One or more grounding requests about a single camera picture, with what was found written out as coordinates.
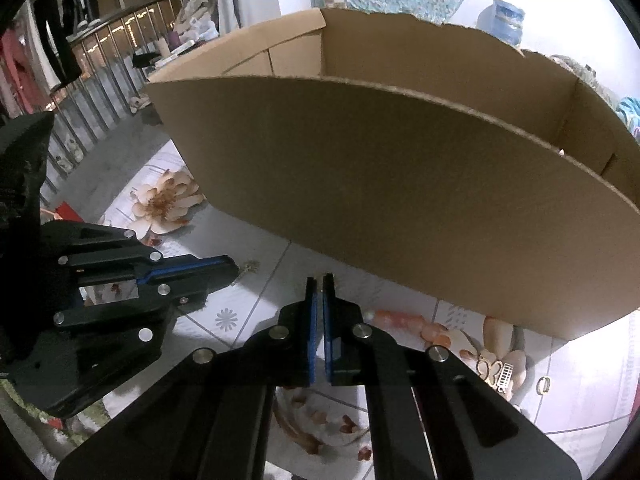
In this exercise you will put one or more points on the blue water jug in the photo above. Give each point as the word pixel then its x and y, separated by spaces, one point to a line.
pixel 502 22

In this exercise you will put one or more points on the red hanging garment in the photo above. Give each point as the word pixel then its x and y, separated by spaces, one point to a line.
pixel 17 70

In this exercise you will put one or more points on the red gift bag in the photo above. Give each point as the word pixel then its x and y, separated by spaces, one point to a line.
pixel 65 211

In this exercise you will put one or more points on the metal railing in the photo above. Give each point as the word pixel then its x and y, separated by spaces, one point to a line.
pixel 100 60

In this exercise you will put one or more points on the dark hanging jacket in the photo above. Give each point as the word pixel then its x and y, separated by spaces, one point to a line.
pixel 60 35

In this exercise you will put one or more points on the gold butterfly pendant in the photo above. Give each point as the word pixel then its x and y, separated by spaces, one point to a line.
pixel 492 367

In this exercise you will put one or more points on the olive folded cloth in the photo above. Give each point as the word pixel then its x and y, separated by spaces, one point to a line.
pixel 582 77

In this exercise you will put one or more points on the brown cardboard box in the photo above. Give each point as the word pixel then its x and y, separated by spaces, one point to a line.
pixel 400 185

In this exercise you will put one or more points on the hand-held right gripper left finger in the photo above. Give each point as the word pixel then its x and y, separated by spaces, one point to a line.
pixel 312 332

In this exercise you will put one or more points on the blue blanket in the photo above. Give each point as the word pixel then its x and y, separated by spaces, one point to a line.
pixel 631 115

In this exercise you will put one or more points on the floral table cover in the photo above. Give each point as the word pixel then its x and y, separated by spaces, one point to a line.
pixel 260 305

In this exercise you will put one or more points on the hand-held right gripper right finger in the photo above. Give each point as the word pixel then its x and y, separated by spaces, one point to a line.
pixel 328 332

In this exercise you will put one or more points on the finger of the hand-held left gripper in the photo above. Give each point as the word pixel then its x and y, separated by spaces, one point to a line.
pixel 192 286
pixel 190 265

